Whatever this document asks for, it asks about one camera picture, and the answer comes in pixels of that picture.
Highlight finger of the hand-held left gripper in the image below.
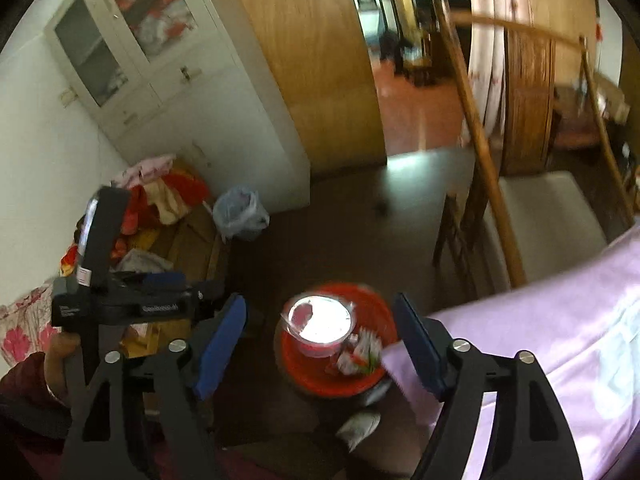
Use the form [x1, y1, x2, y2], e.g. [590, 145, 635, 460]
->
[186, 280, 227, 318]
[142, 271, 187, 291]

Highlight person's left forearm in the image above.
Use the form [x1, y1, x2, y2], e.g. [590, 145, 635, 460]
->
[0, 352, 71, 480]

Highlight bin with plastic bag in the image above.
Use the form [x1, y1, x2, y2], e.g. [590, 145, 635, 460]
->
[212, 185, 271, 242]

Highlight pink floral blanket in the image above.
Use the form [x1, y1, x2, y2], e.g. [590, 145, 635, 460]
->
[0, 280, 63, 368]

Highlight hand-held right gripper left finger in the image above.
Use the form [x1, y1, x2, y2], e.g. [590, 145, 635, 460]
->
[60, 294, 248, 480]

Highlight snack wrappers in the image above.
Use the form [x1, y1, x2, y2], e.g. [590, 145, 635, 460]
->
[325, 327, 386, 376]

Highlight purple tablecloth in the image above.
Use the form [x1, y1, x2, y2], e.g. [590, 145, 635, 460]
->
[382, 220, 640, 480]

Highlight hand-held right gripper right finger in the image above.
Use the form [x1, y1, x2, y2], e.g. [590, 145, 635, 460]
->
[392, 292, 586, 480]

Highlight pile of colourful clothes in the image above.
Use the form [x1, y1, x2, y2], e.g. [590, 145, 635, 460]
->
[60, 155, 211, 281]

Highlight white glass-door cabinet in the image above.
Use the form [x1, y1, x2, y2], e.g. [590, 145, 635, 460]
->
[44, 0, 312, 211]

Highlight brown cardboard box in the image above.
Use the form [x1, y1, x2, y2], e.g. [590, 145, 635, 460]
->
[165, 200, 231, 286]

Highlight white seat cushion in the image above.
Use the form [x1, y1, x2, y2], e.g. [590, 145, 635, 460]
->
[482, 170, 608, 286]

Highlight wooden chair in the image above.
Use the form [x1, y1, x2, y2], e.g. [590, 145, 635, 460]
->
[432, 0, 636, 301]

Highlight white red-print curtain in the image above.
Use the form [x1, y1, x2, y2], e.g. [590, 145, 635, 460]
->
[467, 0, 533, 138]

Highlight clear plastic cup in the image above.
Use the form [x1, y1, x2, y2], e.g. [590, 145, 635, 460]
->
[281, 294, 360, 358]

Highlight wooden door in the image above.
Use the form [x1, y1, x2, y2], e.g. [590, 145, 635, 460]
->
[220, 0, 388, 171]

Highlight person's left hand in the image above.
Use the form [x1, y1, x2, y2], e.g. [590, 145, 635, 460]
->
[44, 332, 83, 406]

